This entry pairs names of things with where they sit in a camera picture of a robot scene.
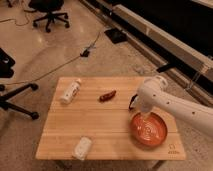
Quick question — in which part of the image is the black eraser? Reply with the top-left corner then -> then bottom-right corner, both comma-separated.
128,94 -> 138,110

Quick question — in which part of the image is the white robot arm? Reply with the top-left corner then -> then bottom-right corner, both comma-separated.
136,75 -> 213,138

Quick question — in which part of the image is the dark red chili pepper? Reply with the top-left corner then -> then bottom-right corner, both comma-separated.
99,90 -> 116,102

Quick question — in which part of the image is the white plastic bottle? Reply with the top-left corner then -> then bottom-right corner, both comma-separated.
60,78 -> 82,104

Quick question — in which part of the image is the wooden table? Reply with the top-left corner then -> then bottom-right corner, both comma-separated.
36,77 -> 186,160

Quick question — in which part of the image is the black floor box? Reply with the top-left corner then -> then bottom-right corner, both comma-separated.
105,28 -> 127,44

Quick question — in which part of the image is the orange ribbed bowl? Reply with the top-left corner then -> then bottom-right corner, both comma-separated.
130,112 -> 168,148

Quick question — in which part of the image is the white crumpled packet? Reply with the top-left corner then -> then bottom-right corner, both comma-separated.
72,137 -> 92,160

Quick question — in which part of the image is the black office chair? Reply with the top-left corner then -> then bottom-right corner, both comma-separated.
28,0 -> 70,33

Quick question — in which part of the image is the black chair base left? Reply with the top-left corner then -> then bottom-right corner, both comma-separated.
0,47 -> 40,121

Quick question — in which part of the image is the black floor cable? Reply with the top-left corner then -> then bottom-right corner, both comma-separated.
0,25 -> 108,87

